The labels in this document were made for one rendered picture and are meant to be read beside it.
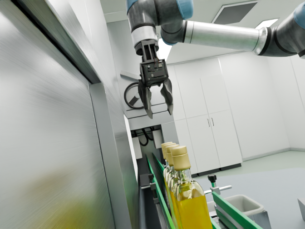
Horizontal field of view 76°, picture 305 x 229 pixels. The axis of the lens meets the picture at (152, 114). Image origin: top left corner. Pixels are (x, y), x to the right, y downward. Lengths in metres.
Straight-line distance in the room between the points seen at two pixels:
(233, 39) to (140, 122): 0.99
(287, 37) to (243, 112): 4.76
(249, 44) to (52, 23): 0.65
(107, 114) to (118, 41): 1.35
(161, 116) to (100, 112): 1.18
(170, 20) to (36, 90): 0.51
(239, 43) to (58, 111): 0.66
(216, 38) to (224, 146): 4.06
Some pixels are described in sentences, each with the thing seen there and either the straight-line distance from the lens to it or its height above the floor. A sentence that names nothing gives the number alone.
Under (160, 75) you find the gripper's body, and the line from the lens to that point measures 0.53.
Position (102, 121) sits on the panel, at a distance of 0.39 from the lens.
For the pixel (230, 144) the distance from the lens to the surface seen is 4.76.
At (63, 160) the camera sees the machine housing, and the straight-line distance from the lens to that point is 0.21.
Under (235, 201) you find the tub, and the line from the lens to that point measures 1.03.
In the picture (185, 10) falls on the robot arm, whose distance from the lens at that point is 0.64.
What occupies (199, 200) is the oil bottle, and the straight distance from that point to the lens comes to 0.42.
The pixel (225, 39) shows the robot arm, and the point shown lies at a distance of 0.76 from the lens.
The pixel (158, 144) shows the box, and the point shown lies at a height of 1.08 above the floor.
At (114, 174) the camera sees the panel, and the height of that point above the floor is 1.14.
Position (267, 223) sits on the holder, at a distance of 0.93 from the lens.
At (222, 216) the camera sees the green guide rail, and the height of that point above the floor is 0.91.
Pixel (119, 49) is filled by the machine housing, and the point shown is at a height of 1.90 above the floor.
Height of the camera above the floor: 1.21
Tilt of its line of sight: 4 degrees up
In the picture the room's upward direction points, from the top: 12 degrees counter-clockwise
